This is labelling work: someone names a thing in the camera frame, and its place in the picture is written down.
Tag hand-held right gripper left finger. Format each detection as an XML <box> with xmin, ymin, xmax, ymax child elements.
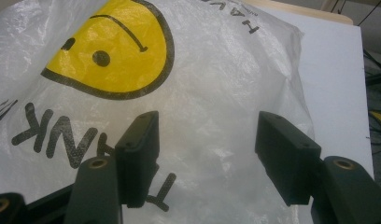
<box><xmin>63</xmin><ymin>110</ymin><xmax>161</xmax><ymax>224</ymax></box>

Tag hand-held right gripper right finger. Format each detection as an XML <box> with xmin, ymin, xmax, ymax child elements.
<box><xmin>254</xmin><ymin>110</ymin><xmax>381</xmax><ymax>224</ymax></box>

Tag white smiley plastic bag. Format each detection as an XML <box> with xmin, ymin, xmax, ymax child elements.
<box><xmin>0</xmin><ymin>0</ymin><xmax>316</xmax><ymax>224</ymax></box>

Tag black floor cables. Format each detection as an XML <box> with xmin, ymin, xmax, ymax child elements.
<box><xmin>331</xmin><ymin>0</ymin><xmax>381</xmax><ymax>147</ymax></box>

